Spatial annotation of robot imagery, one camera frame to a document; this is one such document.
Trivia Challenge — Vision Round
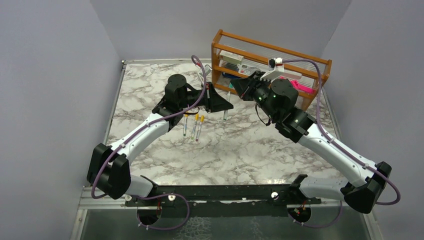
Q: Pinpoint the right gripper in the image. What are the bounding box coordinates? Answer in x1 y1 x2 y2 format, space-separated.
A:
231 70 279 122

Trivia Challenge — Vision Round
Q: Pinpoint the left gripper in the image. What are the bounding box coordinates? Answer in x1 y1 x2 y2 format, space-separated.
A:
178 82 234 113

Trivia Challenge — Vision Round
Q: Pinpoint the grey pen green end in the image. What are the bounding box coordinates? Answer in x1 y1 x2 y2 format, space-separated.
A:
223 91 231 120

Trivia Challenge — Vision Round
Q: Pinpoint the grey pen purple end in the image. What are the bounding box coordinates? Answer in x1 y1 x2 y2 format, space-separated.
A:
195 115 205 142

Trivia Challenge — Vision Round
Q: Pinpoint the grey pen teal end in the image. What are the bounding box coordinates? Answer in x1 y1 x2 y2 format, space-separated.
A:
190 113 199 140

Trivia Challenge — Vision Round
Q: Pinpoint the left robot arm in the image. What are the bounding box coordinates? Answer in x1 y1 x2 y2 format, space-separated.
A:
86 74 234 206

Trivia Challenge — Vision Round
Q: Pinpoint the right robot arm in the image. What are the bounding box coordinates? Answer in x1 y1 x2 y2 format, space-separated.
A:
230 71 392 214

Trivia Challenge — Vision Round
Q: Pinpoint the white printed card package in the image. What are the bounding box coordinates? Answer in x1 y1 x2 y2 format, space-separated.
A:
237 64 267 76

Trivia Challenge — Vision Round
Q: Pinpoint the blue flat box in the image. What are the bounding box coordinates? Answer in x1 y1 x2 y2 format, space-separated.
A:
221 72 239 79

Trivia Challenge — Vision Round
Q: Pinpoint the orange wooden shelf rack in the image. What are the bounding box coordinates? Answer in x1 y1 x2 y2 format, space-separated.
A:
211 29 333 111

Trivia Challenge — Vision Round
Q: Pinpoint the white green box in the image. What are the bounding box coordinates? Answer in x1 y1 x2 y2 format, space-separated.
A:
219 50 244 65

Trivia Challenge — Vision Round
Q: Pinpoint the pink plastic tool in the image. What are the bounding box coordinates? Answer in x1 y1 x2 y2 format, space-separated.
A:
280 76 315 94

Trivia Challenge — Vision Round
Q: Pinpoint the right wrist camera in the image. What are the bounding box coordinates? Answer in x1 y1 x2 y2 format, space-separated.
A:
260 57 285 81

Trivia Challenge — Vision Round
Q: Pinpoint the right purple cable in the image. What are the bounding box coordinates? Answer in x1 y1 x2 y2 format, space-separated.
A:
281 58 402 229

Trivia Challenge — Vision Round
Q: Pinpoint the purple cable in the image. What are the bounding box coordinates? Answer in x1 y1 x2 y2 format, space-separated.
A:
281 58 402 229
91 54 208 231

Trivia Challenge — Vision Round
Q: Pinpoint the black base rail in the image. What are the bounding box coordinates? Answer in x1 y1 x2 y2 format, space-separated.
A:
125 184 322 218

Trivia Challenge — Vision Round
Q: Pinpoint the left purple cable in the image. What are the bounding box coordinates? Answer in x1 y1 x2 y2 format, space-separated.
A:
91 54 208 231

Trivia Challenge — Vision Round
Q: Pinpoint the aluminium frame rail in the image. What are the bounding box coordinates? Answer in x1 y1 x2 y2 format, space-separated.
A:
78 184 373 210

